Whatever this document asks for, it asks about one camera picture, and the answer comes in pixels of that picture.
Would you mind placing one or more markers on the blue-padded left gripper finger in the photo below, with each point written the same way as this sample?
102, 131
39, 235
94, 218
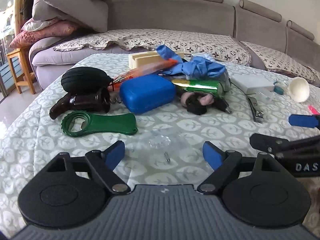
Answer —
224, 165
102, 165

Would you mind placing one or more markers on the clear adhesive wall hook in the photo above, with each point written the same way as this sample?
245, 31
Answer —
162, 145

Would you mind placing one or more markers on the green gold battery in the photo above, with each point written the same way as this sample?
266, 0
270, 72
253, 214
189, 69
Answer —
200, 86

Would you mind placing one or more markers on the pink black hair scrunchie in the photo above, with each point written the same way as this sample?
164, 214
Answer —
197, 103

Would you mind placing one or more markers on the grey cushion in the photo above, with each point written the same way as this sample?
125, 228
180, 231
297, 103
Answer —
89, 13

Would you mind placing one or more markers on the silver nail clipper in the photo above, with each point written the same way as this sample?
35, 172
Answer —
257, 113

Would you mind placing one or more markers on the orange plastic wrapper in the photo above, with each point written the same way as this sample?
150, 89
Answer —
152, 65

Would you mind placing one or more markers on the blue nitrile glove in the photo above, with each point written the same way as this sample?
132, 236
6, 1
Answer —
197, 68

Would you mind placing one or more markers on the pink floral pillow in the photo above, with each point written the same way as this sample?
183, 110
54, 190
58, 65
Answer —
28, 38

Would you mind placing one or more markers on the pink clothespin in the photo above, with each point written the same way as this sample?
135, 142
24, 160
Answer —
313, 110

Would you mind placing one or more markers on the patterned quilted table cover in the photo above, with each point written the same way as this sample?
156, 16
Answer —
33, 139

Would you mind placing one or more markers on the middle patterned seat cover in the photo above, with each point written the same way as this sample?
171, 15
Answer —
279, 62

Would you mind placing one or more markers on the white paper cup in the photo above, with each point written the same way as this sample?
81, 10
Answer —
299, 89

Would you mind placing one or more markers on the blue plastic box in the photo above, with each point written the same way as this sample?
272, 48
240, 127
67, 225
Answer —
146, 93

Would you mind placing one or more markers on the green bottle opener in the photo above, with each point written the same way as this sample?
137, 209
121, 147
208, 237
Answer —
95, 123

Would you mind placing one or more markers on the wooden stool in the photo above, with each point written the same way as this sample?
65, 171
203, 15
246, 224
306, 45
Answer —
27, 76

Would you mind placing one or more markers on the cream wooden holder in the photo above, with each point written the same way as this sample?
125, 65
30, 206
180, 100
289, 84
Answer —
137, 60

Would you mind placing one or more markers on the white flat box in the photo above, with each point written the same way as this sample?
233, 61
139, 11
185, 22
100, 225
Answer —
250, 84

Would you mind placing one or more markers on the black zip pouch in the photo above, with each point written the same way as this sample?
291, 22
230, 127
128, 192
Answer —
84, 80

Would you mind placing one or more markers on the clear small plastic cap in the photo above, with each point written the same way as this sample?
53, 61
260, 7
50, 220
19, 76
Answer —
264, 96

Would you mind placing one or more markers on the patterned sofa seat cover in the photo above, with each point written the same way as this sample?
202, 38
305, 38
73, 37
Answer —
221, 47

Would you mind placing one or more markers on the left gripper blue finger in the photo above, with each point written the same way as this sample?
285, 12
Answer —
308, 121

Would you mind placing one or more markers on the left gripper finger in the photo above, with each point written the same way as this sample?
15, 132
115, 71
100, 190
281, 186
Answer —
274, 145

